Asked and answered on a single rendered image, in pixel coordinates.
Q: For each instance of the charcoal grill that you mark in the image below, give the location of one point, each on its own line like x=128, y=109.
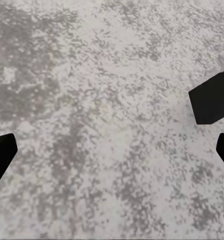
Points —
x=207, y=100

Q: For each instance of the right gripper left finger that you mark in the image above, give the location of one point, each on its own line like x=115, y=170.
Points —
x=8, y=149

